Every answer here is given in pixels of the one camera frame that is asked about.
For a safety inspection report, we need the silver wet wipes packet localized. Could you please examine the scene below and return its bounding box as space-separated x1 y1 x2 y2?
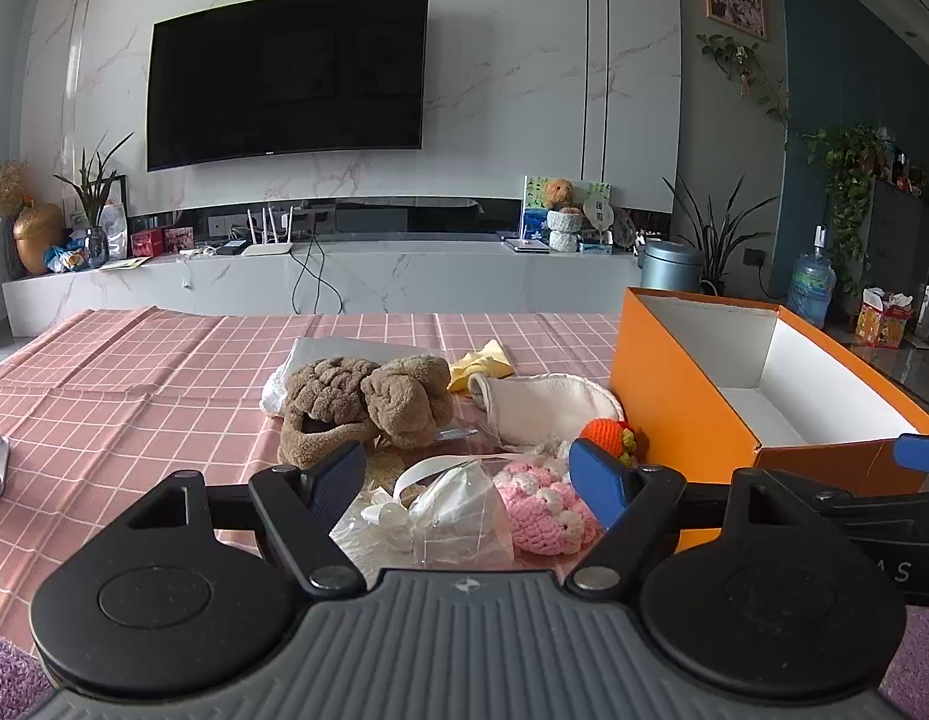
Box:
288 336 415 374

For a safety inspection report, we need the yellow cloth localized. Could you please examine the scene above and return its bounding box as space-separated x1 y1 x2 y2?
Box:
447 339 514 393

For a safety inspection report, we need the dried flower bunch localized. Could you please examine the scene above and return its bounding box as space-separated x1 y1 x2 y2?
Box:
0 160 35 220

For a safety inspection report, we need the orange cardboard box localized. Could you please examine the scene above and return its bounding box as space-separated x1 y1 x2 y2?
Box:
609 286 929 554

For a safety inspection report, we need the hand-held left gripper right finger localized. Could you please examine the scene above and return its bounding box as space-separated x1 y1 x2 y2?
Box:
565 436 848 595

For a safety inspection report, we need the pink crochet piece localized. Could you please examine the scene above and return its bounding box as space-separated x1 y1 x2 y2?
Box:
493 463 604 557

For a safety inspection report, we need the green plant in glass vase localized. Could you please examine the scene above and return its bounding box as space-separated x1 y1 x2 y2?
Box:
53 133 136 269

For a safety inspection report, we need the black wall television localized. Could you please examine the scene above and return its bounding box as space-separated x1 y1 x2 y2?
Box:
145 0 430 172

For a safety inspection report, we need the tissue box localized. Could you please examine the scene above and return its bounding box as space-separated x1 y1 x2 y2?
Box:
856 287 916 348

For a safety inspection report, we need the hanging vine plant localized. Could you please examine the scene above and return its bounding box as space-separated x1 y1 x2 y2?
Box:
697 34 792 128

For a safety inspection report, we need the gold round vase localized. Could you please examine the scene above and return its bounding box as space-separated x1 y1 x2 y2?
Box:
13 202 65 276

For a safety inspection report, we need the grey storage cabinet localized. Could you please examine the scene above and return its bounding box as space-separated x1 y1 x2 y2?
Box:
870 176 929 308

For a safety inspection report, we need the brown fuzzy plush toy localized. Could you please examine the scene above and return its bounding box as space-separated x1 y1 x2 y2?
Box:
359 355 457 452

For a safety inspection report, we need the blue water bottle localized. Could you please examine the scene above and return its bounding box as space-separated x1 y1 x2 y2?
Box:
789 225 837 329

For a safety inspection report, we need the clear plastic bag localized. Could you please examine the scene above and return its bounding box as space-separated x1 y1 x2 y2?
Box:
331 454 516 567

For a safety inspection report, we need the orange crochet toy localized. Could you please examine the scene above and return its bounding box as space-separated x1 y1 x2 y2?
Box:
580 418 638 466

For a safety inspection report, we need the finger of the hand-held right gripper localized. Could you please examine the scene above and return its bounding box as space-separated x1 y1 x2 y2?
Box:
805 487 929 524
892 433 929 477

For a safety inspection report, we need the white router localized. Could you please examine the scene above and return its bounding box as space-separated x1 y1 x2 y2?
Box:
241 204 295 257

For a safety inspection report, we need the painted canvas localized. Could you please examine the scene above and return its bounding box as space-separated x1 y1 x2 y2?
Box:
523 175 613 241

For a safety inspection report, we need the black power cable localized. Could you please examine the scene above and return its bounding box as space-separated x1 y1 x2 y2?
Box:
292 235 346 314

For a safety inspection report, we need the grey metal trash can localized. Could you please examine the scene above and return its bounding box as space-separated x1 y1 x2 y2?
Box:
637 240 706 293

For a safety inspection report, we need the cream fabric pouch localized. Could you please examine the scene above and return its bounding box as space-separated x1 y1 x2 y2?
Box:
468 373 625 456

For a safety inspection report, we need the pothos plant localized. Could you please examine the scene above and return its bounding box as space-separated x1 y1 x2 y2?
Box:
798 124 895 297

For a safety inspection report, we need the long-leaf potted plant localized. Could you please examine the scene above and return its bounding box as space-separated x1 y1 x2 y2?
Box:
663 175 779 297

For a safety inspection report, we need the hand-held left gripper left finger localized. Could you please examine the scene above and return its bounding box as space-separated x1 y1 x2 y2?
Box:
123 441 368 601

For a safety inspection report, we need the framed wall picture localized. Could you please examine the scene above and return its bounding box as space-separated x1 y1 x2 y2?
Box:
703 0 768 41

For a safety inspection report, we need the pink checked tablecloth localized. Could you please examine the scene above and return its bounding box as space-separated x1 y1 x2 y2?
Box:
0 306 929 638

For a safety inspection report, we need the white marble tv cabinet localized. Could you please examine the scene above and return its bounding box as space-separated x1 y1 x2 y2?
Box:
1 240 646 338

